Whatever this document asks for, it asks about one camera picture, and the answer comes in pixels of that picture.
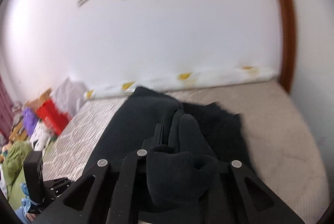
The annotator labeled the person's left hand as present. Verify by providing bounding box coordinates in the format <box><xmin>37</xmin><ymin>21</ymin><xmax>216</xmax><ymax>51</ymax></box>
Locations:
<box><xmin>20</xmin><ymin>182</ymin><xmax>39</xmax><ymax>216</ymax></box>

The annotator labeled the brown wooden door frame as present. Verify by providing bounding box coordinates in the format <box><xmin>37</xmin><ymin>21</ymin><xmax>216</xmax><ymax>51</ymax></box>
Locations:
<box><xmin>263</xmin><ymin>0</ymin><xmax>297</xmax><ymax>94</ymax></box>

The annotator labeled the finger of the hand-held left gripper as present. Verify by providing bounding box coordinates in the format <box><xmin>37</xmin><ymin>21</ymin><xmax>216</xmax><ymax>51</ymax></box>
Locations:
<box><xmin>43</xmin><ymin>177</ymin><xmax>76</xmax><ymax>204</ymax></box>

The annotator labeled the white yellow patterned pillow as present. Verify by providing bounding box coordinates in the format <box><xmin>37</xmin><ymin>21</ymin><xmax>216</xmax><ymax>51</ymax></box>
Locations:
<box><xmin>83</xmin><ymin>65</ymin><xmax>277</xmax><ymax>100</ymax></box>

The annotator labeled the red cardboard box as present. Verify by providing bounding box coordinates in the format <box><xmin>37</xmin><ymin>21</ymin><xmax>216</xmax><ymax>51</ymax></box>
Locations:
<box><xmin>36</xmin><ymin>99</ymin><xmax>73</xmax><ymax>136</ymax></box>

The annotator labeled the black sweatshirt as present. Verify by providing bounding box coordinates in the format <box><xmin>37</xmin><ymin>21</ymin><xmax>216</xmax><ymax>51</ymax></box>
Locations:
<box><xmin>92</xmin><ymin>86</ymin><xmax>258</xmax><ymax>214</ymax></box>

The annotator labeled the brown cardboard box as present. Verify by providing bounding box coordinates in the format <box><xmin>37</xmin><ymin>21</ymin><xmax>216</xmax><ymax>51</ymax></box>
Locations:
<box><xmin>25</xmin><ymin>88</ymin><xmax>53</xmax><ymax>110</ymax></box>

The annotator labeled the white printed box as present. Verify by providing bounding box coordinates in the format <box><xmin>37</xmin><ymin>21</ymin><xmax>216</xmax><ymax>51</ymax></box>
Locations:
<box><xmin>29</xmin><ymin>120</ymin><xmax>53</xmax><ymax>152</ymax></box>

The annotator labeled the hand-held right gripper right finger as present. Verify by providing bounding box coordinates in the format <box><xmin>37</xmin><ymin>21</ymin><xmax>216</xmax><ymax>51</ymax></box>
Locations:
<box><xmin>204</xmin><ymin>159</ymin><xmax>306</xmax><ymax>224</ymax></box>

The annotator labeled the maroon curtain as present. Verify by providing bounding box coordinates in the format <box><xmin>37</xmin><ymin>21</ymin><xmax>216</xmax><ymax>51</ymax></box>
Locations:
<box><xmin>0</xmin><ymin>75</ymin><xmax>15</xmax><ymax>141</ymax></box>

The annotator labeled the white plastic bag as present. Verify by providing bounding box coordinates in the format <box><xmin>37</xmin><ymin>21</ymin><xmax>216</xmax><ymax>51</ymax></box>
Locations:
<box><xmin>51</xmin><ymin>76</ymin><xmax>90</xmax><ymax>118</ymax></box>

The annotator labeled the purple cloth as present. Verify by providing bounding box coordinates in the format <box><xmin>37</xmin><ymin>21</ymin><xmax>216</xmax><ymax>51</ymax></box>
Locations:
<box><xmin>22</xmin><ymin>108</ymin><xmax>39</xmax><ymax>131</ymax></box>

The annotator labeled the beige mattress sheet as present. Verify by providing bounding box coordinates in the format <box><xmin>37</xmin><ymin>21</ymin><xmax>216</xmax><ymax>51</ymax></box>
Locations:
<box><xmin>164</xmin><ymin>78</ymin><xmax>331</xmax><ymax>224</ymax></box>

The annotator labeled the green cloth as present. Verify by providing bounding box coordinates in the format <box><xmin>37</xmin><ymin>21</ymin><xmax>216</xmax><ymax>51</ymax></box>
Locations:
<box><xmin>2</xmin><ymin>141</ymin><xmax>33</xmax><ymax>199</ymax></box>

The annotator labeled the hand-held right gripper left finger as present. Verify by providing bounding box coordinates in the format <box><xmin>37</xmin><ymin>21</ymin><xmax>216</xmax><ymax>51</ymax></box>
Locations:
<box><xmin>34</xmin><ymin>123</ymin><xmax>167</xmax><ymax>224</ymax></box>

